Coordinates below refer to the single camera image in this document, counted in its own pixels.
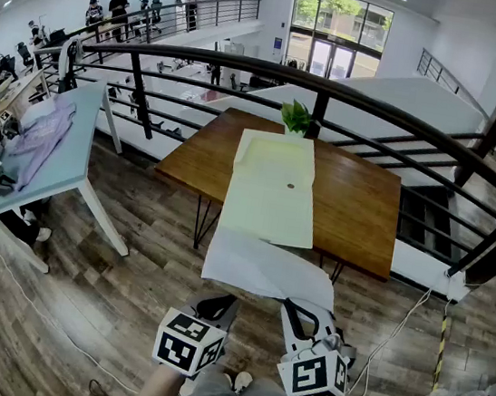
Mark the yellow black striped tape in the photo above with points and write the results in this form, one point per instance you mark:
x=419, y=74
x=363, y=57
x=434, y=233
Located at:
x=440, y=352

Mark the purple cloth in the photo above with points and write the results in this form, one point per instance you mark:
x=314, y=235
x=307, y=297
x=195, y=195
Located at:
x=43, y=136

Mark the black mezzanine railing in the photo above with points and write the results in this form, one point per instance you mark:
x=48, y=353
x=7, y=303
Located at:
x=220, y=8

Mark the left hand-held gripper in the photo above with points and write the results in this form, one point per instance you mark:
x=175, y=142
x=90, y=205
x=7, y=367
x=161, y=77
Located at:
x=184, y=343

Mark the light blue table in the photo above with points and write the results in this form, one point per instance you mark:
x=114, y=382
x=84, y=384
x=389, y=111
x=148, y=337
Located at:
x=78, y=136

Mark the black curved metal railing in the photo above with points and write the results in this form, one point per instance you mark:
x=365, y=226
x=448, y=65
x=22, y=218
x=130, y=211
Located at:
x=249, y=62

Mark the glass entrance doors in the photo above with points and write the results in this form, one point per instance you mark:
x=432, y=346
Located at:
x=339, y=36

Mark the white A4 paper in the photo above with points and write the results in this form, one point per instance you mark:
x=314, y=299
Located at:
x=261, y=265

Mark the black stair railing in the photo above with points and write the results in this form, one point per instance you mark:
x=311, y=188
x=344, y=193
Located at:
x=448, y=79

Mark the green potted plant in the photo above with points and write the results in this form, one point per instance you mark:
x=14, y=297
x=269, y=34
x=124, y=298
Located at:
x=295, y=114

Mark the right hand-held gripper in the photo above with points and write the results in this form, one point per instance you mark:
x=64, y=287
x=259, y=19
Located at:
x=312, y=375

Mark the white gripper camera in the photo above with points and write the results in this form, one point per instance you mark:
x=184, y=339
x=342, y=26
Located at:
x=327, y=343

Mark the black hairpin table leg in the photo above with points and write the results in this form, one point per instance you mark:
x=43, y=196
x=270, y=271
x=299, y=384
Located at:
x=201, y=222
x=336, y=269

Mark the person's white shoe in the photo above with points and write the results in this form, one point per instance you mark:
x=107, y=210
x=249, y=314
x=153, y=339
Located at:
x=243, y=381
x=228, y=381

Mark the person's left forearm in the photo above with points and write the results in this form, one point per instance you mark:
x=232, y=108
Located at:
x=154, y=390

